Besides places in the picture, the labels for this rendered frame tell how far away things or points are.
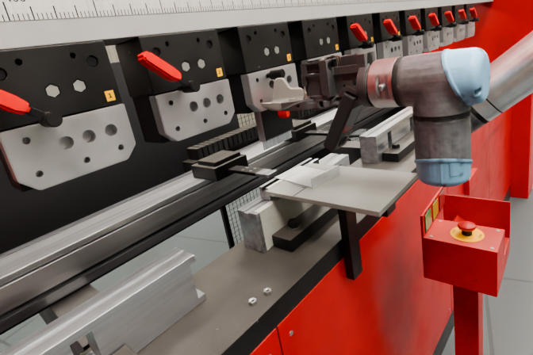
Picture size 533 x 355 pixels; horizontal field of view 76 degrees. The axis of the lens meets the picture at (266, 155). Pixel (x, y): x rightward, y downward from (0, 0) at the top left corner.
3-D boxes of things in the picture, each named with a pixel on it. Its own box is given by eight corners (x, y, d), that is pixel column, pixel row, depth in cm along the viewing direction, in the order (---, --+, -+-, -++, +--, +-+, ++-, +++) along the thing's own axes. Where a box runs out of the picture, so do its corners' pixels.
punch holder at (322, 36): (312, 93, 81) (302, 20, 76) (285, 95, 87) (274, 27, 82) (345, 82, 91) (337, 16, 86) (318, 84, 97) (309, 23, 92)
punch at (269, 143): (267, 150, 76) (259, 108, 73) (261, 150, 77) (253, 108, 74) (294, 137, 83) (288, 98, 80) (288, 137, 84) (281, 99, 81)
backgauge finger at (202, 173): (258, 189, 80) (253, 169, 79) (193, 177, 98) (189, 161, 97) (289, 171, 89) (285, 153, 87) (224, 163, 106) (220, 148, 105)
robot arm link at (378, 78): (412, 101, 56) (391, 112, 50) (385, 102, 59) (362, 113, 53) (408, 53, 53) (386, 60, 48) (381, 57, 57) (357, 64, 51)
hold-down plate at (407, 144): (398, 162, 111) (397, 153, 110) (382, 161, 114) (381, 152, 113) (430, 135, 131) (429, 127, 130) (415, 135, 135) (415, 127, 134)
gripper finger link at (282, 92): (257, 80, 65) (304, 72, 62) (263, 110, 67) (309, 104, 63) (251, 82, 62) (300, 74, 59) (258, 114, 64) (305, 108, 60)
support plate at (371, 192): (379, 217, 57) (379, 211, 57) (265, 195, 75) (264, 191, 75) (418, 177, 69) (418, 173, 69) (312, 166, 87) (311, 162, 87)
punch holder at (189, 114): (168, 144, 54) (139, 36, 49) (143, 143, 60) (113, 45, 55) (237, 120, 64) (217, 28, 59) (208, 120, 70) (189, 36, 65)
